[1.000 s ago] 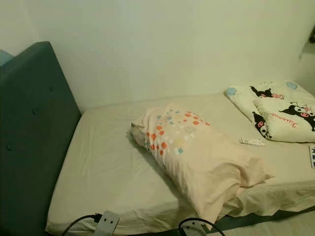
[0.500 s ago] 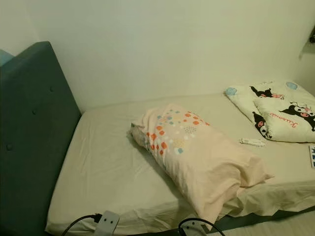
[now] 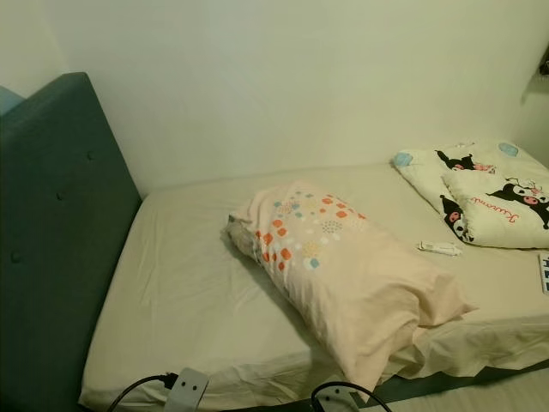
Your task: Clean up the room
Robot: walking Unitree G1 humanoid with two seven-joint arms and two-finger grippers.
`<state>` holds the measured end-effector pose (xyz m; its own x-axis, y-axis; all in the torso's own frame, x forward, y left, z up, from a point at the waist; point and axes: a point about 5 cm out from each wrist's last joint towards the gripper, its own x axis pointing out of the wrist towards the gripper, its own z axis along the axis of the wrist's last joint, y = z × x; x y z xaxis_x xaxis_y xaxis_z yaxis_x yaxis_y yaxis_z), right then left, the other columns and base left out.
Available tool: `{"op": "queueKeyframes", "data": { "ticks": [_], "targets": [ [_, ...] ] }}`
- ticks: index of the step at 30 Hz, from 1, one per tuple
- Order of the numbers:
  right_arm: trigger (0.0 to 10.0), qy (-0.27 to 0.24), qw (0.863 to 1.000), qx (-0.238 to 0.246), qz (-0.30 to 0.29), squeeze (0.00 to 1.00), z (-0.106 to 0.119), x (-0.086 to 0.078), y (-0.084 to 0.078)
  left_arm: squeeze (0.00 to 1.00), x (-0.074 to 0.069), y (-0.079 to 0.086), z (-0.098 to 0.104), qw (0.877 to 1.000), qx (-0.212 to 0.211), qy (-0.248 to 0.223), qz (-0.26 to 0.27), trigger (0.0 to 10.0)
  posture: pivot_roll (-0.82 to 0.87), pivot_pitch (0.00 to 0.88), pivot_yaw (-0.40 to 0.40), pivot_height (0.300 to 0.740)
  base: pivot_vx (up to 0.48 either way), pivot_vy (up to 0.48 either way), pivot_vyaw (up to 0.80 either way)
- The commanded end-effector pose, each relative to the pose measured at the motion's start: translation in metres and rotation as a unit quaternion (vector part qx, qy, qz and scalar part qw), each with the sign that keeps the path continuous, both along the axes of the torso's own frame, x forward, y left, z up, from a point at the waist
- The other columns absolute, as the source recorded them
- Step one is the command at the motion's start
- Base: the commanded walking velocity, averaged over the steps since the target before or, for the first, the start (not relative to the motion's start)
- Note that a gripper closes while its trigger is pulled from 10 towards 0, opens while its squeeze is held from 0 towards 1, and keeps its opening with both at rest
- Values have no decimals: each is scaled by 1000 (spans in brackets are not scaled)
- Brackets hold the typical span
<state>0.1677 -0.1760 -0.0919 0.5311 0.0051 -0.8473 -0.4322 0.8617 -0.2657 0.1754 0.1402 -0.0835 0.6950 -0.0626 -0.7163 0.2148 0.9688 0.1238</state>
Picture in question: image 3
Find mattress with beige sheet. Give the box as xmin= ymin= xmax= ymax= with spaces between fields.
xmin=79 ymin=161 xmax=549 ymax=411

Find white book blue letters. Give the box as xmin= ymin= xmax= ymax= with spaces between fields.
xmin=537 ymin=253 xmax=549 ymax=294

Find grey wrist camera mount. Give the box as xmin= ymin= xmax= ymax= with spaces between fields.
xmin=165 ymin=367 xmax=207 ymax=412
xmin=319 ymin=388 xmax=351 ymax=412

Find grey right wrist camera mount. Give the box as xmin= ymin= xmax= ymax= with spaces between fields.
xmin=319 ymin=388 xmax=351 ymax=412

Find pink dotted pillow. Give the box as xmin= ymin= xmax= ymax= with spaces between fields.
xmin=227 ymin=180 xmax=479 ymax=391

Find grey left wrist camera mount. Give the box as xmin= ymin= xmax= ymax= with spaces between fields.
xmin=165 ymin=367 xmax=207 ymax=412

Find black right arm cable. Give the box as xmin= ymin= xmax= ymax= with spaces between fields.
xmin=311 ymin=382 xmax=393 ymax=412

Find cream cartoon print quilt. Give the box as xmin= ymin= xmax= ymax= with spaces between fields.
xmin=391 ymin=140 xmax=549 ymax=251

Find teal fabric headboard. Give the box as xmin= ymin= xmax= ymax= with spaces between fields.
xmin=0 ymin=72 xmax=143 ymax=412

